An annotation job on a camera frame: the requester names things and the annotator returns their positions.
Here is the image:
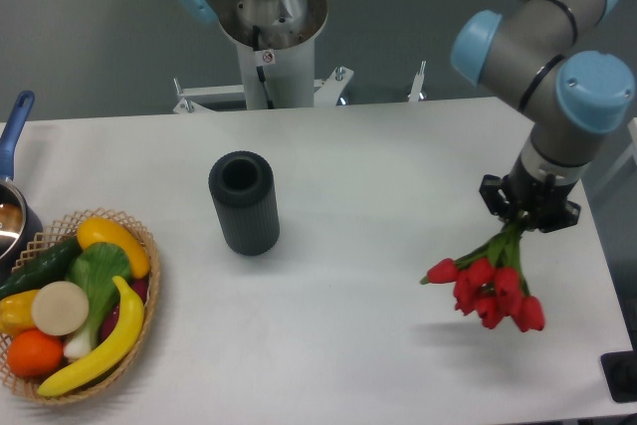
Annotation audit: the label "yellow bell pepper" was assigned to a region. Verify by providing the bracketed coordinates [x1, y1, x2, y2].
[1, 290, 39, 336]

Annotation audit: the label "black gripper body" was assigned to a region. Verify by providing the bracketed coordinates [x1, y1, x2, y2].
[507, 156, 575, 231]

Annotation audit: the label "purple eggplant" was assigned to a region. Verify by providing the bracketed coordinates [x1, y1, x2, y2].
[99, 279, 148, 343]

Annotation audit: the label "red tulip bouquet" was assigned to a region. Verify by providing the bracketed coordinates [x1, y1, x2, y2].
[420, 220, 545, 332]

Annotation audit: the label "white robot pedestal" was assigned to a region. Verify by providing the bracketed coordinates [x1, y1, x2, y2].
[221, 0, 327, 110]

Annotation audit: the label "green cucumber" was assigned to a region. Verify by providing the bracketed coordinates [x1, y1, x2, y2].
[1, 237, 82, 299]

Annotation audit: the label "white chair frame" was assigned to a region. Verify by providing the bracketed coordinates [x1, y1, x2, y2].
[591, 117, 636, 198]

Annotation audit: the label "yellow banana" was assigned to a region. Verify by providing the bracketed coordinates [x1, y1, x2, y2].
[37, 276, 144, 398]

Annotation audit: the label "orange fruit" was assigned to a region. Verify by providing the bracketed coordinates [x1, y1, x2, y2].
[7, 329, 63, 377]

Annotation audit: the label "beige round disc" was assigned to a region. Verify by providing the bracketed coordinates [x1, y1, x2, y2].
[31, 281, 89, 336]

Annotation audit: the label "dark grey ribbed vase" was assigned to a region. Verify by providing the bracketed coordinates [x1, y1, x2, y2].
[208, 150, 280, 256]

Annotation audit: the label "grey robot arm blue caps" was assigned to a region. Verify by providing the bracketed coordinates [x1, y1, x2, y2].
[179, 0, 636, 233]

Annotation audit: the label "blue handled saucepan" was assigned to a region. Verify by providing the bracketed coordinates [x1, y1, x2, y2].
[1, 91, 42, 282]

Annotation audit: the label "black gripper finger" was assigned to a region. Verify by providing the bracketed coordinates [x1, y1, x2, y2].
[534, 200, 581, 233]
[479, 174, 515, 222]

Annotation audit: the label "green bok choy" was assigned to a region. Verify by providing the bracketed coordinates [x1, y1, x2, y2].
[64, 242, 131, 361]

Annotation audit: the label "black device at edge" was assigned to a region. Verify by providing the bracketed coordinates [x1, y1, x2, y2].
[600, 350, 636, 403]

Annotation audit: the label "woven wicker basket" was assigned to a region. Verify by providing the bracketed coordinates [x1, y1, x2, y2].
[1, 208, 160, 406]

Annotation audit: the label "yellow squash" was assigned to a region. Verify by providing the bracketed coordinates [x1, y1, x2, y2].
[77, 216, 150, 280]

